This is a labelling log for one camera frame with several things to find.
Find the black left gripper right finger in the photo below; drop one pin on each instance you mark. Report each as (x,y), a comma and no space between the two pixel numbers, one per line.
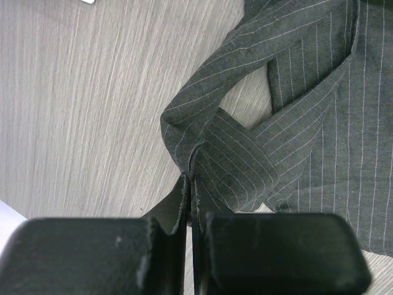
(267,253)

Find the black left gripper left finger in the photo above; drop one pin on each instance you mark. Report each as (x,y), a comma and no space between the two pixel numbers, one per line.
(143,255)

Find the black pinstripe long sleeve shirt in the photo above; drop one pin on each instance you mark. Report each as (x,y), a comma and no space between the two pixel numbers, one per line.
(327,147)

